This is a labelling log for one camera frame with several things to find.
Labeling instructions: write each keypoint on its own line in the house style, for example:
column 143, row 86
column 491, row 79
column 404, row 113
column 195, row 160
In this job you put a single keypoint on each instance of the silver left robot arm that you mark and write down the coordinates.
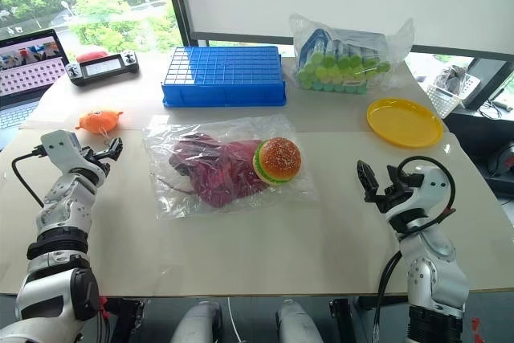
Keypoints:
column 56, row 214

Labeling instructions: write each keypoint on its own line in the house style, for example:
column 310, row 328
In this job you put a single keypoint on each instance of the blue plastic grid crate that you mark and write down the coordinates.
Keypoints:
column 225, row 70

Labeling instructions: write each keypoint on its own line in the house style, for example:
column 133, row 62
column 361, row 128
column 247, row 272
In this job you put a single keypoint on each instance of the black equipment beside table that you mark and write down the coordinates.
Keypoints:
column 500, row 170

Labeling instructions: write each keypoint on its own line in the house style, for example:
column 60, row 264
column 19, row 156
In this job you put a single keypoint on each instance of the orange plush fish toy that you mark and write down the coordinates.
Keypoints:
column 98, row 120

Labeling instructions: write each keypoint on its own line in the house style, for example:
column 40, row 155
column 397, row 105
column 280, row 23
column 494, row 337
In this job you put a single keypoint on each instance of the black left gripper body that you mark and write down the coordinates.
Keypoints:
column 97, row 162

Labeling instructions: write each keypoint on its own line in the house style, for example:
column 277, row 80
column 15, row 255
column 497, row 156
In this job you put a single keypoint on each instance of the bag of green-capped tubes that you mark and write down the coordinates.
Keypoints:
column 341, row 62

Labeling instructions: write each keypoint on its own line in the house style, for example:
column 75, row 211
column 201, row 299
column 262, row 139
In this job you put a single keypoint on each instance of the crumpled plastic in basket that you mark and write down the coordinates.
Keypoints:
column 451, row 76

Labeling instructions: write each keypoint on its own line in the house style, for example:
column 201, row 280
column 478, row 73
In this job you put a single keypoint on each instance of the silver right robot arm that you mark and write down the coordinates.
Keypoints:
column 433, row 266

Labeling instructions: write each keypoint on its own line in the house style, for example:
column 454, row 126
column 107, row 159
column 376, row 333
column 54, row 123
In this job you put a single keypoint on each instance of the clear plastic bag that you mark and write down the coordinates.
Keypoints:
column 225, row 206

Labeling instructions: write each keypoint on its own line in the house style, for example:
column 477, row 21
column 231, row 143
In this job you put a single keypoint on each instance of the black table clamp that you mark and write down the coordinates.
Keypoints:
column 126, row 319
column 339, row 309

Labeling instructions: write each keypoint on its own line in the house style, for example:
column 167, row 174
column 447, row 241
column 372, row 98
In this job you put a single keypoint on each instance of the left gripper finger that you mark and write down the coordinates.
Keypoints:
column 116, row 147
column 105, row 156

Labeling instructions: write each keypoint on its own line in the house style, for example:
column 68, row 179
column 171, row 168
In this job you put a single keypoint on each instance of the yellow plastic plate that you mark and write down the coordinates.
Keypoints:
column 403, row 122

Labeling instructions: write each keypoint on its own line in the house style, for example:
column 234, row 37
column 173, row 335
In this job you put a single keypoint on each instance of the toy hamburger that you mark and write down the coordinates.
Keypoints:
column 279, row 160

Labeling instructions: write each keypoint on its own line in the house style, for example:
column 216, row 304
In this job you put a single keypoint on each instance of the grey rounded robot leg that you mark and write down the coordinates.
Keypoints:
column 299, row 323
column 198, row 323

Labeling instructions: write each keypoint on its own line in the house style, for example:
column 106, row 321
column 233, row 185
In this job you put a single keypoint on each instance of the black monitor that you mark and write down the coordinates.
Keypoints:
column 492, row 82

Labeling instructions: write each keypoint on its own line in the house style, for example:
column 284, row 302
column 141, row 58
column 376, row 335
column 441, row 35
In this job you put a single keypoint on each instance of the black handheld controller with screen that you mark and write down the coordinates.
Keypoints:
column 102, row 66

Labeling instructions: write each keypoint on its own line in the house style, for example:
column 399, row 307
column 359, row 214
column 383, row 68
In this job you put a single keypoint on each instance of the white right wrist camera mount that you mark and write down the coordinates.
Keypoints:
column 431, row 188

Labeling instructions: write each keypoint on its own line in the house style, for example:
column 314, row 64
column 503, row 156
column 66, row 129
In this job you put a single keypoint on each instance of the open laptop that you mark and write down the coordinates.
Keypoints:
column 28, row 66

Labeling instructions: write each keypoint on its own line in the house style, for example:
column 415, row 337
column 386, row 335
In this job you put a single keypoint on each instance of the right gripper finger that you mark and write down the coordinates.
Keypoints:
column 393, row 177
column 368, row 178

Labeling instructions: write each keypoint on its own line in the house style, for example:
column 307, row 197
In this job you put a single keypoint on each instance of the white plastic basket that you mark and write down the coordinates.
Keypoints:
column 454, row 100

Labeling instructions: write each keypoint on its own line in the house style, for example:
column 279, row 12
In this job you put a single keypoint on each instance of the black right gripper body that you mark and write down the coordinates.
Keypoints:
column 395, row 194

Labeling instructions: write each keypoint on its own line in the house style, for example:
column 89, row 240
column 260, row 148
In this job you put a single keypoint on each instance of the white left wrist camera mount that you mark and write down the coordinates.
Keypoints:
column 60, row 148

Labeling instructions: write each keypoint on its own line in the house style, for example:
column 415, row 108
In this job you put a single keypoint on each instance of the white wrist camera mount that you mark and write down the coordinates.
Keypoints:
column 431, row 188
column 60, row 148

